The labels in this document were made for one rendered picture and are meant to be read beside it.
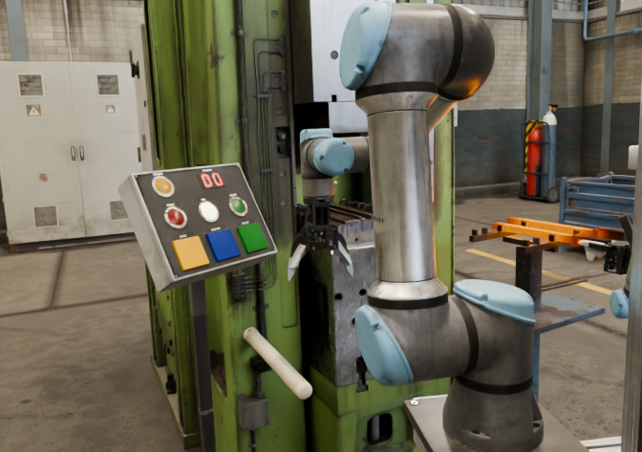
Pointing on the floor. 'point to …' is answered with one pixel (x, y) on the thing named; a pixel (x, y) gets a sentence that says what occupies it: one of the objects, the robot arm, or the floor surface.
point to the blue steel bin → (596, 202)
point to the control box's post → (203, 364)
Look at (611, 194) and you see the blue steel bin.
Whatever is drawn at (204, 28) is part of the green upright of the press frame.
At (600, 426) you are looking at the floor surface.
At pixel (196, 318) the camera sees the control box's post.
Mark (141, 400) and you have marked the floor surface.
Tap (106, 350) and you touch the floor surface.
